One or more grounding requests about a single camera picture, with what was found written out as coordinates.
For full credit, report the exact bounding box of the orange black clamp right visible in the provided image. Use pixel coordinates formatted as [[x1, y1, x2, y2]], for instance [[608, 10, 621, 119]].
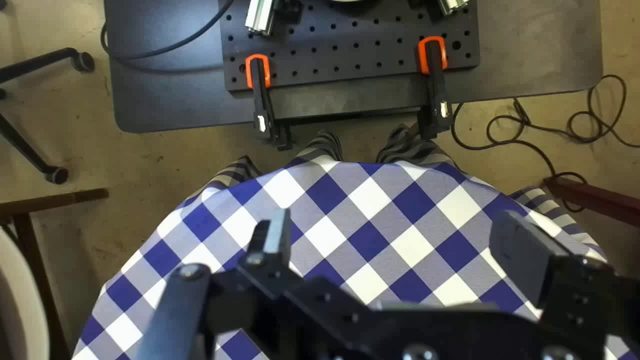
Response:
[[417, 36, 453, 139]]

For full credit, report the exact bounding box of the wooden chair with cushion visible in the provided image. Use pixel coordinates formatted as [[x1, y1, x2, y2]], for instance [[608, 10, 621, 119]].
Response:
[[0, 188, 109, 360]]

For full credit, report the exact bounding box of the orange black clamp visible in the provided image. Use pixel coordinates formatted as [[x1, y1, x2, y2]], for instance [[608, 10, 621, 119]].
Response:
[[417, 36, 453, 139], [244, 53, 291, 150]]

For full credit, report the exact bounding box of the blue white checkered tablecloth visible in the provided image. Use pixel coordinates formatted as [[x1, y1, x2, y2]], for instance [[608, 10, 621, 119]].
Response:
[[72, 127, 605, 360]]

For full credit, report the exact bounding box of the dark robot base table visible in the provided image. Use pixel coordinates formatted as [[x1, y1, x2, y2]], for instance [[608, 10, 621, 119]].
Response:
[[105, 0, 602, 131]]

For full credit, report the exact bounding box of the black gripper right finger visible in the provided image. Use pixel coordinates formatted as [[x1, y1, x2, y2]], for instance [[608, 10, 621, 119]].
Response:
[[491, 210, 568, 305]]

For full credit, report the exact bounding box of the red wooden chair edge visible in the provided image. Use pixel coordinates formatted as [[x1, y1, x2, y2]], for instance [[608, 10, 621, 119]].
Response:
[[544, 177, 640, 227]]

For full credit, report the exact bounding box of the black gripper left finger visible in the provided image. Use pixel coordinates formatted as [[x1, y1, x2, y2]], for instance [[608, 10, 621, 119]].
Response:
[[239, 210, 293, 279]]

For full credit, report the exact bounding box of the black floor cable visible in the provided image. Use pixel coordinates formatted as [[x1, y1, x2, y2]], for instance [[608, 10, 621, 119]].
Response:
[[451, 71, 640, 201]]

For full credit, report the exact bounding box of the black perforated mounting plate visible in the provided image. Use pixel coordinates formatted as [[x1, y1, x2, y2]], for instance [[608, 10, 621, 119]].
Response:
[[221, 0, 481, 91]]

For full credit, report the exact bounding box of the orange black clamp left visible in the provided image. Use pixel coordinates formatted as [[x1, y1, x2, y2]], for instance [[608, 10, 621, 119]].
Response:
[[244, 53, 291, 150]]

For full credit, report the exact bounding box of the black office chair base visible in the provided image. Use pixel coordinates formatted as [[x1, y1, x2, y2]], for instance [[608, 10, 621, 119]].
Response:
[[0, 45, 96, 185]]

